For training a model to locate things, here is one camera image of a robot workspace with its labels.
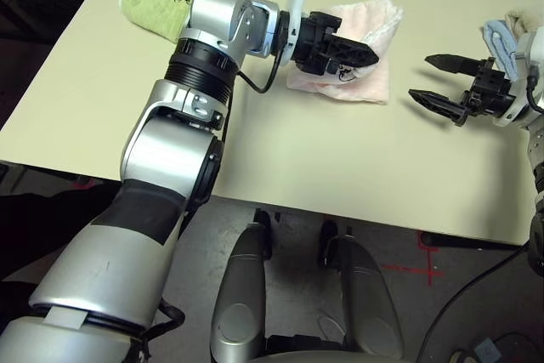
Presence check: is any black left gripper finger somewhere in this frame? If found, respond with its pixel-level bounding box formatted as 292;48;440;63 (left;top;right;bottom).
331;35;381;61
330;50;381;68

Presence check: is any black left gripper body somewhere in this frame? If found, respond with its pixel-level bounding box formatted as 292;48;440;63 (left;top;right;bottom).
292;10;344;77

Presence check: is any black table foot bar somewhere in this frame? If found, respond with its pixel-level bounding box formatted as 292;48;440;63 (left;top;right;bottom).
419;230;532;252

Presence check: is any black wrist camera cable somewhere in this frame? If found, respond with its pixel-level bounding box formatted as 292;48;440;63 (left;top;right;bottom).
235;0;301;95
416;50;544;362

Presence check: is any pink striped towel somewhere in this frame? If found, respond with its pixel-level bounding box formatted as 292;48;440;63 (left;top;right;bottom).
285;0;405;105

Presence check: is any beige folded towel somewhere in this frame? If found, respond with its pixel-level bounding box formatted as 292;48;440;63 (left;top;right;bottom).
505;8;544;37

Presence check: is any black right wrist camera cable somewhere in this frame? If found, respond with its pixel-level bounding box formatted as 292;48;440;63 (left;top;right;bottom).
416;50;544;362

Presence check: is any blue folded towel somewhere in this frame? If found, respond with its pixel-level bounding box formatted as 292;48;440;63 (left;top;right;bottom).
482;18;522;83

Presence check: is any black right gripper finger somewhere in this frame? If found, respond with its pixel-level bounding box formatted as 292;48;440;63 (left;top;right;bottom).
407;88;472;126
424;53;484;76

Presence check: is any green folded towel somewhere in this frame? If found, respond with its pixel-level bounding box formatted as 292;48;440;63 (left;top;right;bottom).
118;0;220;45

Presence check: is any grey right robot leg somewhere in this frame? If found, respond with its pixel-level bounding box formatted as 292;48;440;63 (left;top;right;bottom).
318;220;405;360

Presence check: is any black left wrist camera cable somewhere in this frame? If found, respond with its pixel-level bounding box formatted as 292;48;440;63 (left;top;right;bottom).
235;0;301;95

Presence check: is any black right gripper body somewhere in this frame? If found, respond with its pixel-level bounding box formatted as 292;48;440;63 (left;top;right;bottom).
456;56;518;128

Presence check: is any black upper arm cable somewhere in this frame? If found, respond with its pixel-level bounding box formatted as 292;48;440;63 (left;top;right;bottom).
142;298;187;341

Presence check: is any blue square tag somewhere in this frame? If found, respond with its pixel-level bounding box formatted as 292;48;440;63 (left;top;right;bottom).
473;339;498;360

